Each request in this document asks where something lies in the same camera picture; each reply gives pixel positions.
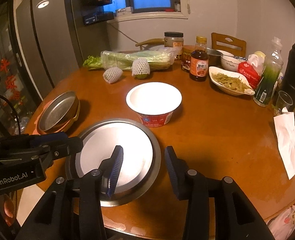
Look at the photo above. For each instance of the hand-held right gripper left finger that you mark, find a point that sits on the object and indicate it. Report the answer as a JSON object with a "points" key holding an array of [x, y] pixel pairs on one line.
{"points": [[117, 167]]}

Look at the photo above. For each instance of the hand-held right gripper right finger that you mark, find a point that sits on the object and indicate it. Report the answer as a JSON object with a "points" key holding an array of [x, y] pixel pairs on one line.
{"points": [[171, 167]]}

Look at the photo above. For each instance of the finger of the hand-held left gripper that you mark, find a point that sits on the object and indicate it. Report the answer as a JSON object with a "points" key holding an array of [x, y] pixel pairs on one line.
{"points": [[47, 138], [67, 147]]}

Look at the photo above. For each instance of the small round metal pan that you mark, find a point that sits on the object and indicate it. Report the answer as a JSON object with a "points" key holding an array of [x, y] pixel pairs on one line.
{"points": [[57, 116]]}

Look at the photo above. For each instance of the white plate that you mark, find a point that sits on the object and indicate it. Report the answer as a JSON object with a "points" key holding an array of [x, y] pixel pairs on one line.
{"points": [[100, 142]]}

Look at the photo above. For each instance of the large round metal pan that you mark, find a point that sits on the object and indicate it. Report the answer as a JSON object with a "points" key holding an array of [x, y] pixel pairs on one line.
{"points": [[137, 192]]}

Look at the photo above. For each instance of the white paper bowl red label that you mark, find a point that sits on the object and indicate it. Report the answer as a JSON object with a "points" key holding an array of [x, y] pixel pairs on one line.
{"points": [[153, 100]]}

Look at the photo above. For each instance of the red paper decoration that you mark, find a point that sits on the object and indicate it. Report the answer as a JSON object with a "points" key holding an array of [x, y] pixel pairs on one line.
{"points": [[8, 80]]}

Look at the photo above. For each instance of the empty foam net sleeve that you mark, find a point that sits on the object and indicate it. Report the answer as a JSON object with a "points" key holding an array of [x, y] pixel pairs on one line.
{"points": [[112, 75]]}

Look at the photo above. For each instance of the celery bunch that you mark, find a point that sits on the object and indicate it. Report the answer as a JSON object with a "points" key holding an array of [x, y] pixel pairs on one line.
{"points": [[93, 62]]}

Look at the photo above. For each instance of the glass door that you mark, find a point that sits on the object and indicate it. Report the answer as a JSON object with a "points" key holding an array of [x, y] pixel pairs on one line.
{"points": [[2, 47]]}

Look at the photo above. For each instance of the grey refrigerator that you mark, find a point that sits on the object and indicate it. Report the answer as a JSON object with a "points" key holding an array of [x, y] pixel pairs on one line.
{"points": [[57, 37]]}

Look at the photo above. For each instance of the green fruit in foam net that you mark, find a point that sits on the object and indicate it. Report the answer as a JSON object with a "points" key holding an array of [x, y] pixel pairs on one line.
{"points": [[140, 67]]}

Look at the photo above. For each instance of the white dish of green vegetables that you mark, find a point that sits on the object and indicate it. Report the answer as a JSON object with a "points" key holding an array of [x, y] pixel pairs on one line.
{"points": [[228, 81]]}

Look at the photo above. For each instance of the brown sauce bottle orange cap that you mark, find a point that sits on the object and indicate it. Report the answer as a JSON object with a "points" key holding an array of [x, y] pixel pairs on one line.
{"points": [[199, 65]]}

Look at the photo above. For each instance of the clear plastic bag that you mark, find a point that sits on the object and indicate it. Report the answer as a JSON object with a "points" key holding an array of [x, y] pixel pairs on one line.
{"points": [[127, 57]]}

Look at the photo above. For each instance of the brown sauce jar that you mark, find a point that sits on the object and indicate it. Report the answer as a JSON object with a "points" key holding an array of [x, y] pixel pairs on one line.
{"points": [[187, 58]]}

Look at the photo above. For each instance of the grey metal pot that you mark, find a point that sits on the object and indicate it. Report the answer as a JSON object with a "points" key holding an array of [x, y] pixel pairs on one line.
{"points": [[213, 57]]}

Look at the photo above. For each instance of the white patterned bowl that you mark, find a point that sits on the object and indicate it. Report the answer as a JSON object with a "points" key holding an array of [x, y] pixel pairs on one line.
{"points": [[231, 63]]}

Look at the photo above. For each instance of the white paper sheet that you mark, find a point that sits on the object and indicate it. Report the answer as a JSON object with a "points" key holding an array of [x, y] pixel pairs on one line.
{"points": [[288, 140]]}

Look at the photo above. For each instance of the red tissue pack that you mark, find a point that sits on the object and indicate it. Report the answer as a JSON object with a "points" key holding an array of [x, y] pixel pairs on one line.
{"points": [[248, 72]]}

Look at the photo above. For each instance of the pale pink cloth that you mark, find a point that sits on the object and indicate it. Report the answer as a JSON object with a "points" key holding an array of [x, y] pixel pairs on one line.
{"points": [[285, 221]]}

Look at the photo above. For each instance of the glass jar black lid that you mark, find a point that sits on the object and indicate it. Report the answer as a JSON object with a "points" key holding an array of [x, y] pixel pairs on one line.
{"points": [[173, 41]]}

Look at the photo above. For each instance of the curved wooden chair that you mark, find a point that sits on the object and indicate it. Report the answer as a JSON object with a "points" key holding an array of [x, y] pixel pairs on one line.
{"points": [[150, 42]]}

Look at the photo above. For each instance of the plastic bottle green liquid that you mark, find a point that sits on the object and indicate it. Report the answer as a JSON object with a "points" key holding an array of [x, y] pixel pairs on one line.
{"points": [[267, 80]]}

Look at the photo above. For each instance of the black box on shelf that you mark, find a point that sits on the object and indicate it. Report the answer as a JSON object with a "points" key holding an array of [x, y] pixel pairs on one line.
{"points": [[97, 18]]}

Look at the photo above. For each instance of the clear glass cup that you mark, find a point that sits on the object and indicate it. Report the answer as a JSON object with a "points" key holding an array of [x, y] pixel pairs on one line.
{"points": [[283, 100]]}

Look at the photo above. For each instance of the wooden chair cutout back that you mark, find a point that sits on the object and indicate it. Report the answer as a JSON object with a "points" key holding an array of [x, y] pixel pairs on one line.
{"points": [[227, 42]]}

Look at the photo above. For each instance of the pale yellow round container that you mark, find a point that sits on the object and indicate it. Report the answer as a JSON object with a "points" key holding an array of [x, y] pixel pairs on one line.
{"points": [[260, 54]]}

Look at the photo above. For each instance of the black fridge side rack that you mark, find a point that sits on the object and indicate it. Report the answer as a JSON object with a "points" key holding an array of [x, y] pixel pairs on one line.
{"points": [[96, 0]]}

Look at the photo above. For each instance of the white flat box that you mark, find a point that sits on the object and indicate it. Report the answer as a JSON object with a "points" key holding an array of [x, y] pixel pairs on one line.
{"points": [[123, 11]]}

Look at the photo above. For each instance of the small red object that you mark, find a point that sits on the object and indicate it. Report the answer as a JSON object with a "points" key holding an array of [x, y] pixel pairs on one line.
{"points": [[169, 10]]}

